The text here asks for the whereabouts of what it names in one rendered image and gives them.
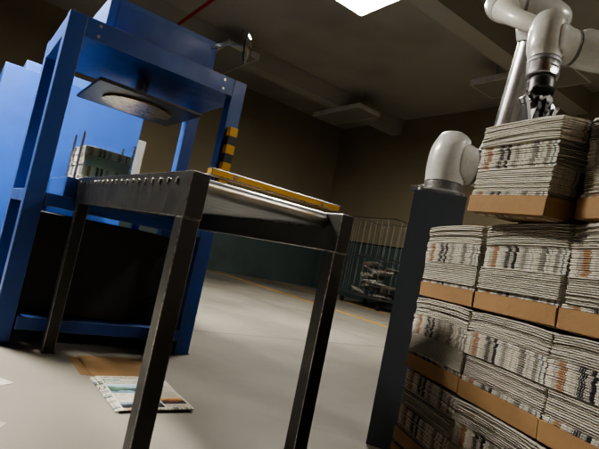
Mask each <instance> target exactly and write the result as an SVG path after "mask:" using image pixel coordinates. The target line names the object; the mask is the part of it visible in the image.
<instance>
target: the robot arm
mask: <svg viewBox="0 0 599 449"><path fill-rule="evenodd" d="M485 12H486V14H487V16H488V17H489V18H490V19H491V20H492V21H494V22H497V23H499V24H504V25H506V26H508V27H512V28H515V29H516V30H515V31H516V40H517V43H518V44H517V47H516V51H515V54H514V57H513V63H512V66H511V68H510V72H509V75H508V79H507V81H506V85H505V90H504V93H503V97H502V100H501V103H500V106H499V109H498V113H497V115H496V121H495V125H494V126H498V125H503V124H507V123H513V122H517V121H523V120H527V119H533V118H542V117H548V116H555V115H556V113H557V112H558V111H559V107H556V108H555V107H554V105H553V102H554V101H553V94H554V92H555V86H556V81H557V80H558V79H559V77H560V70H561V65H563V66H568V67H571V68H573V69H578V70H582V71H585V72H590V73H596V74H599V30H596V29H585V30H580V29H575V28H573V27H572V26H571V25H570V23H571V20H572V10H571V8H570V7H569V6H568V5H567V4H566V3H564V2H563V1H562V0H487V1H486V3H485ZM548 108H549V109H548ZM546 113H547V114H546ZM471 144H472V141H471V139H470V138H469V137H468V136H467V135H465V134H464V133H462V132H459V131H446V132H443V133H442V134H441V135H440V136H439V137H438V139H437V140H436V141H435V143H434V144H433V145H432V147H431V151H430V154H429V158H428V161H427V166H426V171H425V179H424V184H422V185H410V187H409V190H410V192H414V190H421V191H427V192H438V193H445V194H450V195H456V196H463V197H465V194H464V193H463V185H470V186H473V187H474V186H475V184H474V183H475V182H476V180H477V179H476V176H477V173H478V171H479V169H481V168H478V166H480V165H479V164H481V163H480V162H481V161H480V160H482V159H481V153H482V150H486V149H482V145H481V146H480V147H479V149H477V148H476V147H474V146H473V145H471ZM482 144H483V143H482Z"/></svg>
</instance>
